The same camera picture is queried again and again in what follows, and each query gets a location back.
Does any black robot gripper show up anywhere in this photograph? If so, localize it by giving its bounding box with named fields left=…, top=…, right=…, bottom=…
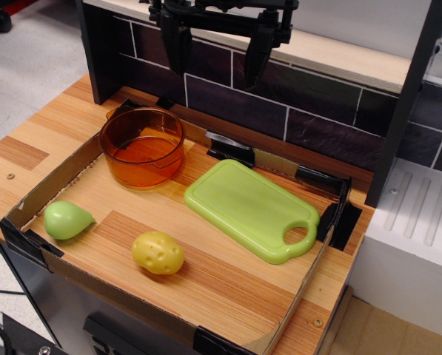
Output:
left=149, top=1, right=299, bottom=89

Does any cardboard fence with black tape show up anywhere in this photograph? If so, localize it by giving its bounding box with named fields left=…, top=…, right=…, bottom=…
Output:
left=0, top=98, right=363, bottom=355

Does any green plastic toy pear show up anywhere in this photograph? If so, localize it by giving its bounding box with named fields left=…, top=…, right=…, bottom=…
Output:
left=44, top=201, right=96, bottom=240

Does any orange transparent plastic pot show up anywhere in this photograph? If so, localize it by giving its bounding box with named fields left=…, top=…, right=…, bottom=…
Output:
left=98, top=106, right=185, bottom=189

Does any black caster wheel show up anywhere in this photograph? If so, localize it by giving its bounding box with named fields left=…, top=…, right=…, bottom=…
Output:
left=0, top=9, right=12, bottom=33

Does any yellow plastic toy potato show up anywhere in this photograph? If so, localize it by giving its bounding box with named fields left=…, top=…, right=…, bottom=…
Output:
left=131, top=231, right=184, bottom=275

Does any light green cutting board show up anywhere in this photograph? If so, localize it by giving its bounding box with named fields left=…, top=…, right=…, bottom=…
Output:
left=184, top=159, right=321, bottom=265

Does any white grooved drainer counter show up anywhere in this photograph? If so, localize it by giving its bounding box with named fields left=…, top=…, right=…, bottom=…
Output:
left=349, top=159, right=442, bottom=336

